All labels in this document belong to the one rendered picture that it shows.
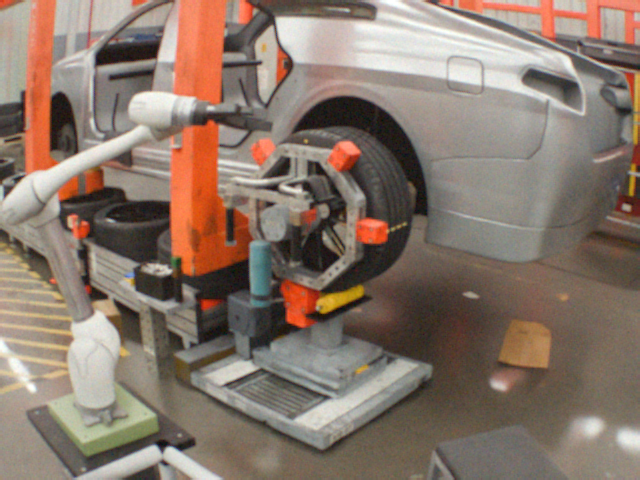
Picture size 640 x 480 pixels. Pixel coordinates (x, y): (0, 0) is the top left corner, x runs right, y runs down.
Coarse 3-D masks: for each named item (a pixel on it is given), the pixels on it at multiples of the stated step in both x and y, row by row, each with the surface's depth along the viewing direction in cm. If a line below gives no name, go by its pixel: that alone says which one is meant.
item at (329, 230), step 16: (288, 160) 271; (272, 176) 278; (352, 176) 253; (336, 208) 263; (320, 224) 275; (288, 240) 288; (304, 240) 277; (320, 240) 272; (336, 240) 266; (288, 256) 282; (304, 256) 285; (320, 256) 274; (336, 256) 292; (320, 272) 273
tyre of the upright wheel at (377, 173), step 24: (312, 144) 261; (336, 144) 253; (360, 144) 257; (360, 168) 249; (384, 168) 255; (384, 192) 250; (408, 192) 262; (384, 216) 249; (408, 216) 262; (360, 264) 258; (384, 264) 264; (336, 288) 269
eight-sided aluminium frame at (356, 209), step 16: (288, 144) 263; (272, 160) 265; (320, 160) 249; (256, 176) 272; (336, 176) 246; (352, 192) 244; (256, 208) 276; (352, 208) 244; (256, 224) 279; (352, 224) 248; (352, 240) 248; (272, 256) 276; (352, 256) 249; (288, 272) 272; (304, 272) 272; (336, 272) 256; (320, 288) 263
